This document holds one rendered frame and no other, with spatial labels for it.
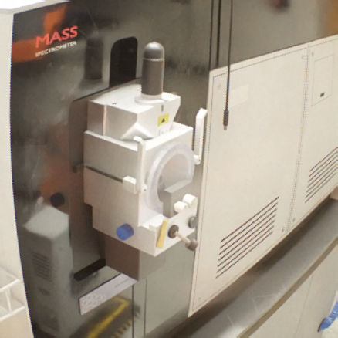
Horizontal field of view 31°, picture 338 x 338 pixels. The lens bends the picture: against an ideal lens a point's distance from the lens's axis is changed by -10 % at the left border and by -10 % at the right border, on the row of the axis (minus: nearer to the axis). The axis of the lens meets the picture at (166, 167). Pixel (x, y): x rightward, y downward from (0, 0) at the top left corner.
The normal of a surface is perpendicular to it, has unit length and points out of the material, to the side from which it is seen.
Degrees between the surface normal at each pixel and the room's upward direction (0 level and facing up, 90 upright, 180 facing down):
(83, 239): 90
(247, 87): 90
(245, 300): 0
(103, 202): 90
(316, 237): 0
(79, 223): 90
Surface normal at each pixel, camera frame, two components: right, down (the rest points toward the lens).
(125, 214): -0.60, 0.31
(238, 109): 0.80, 0.29
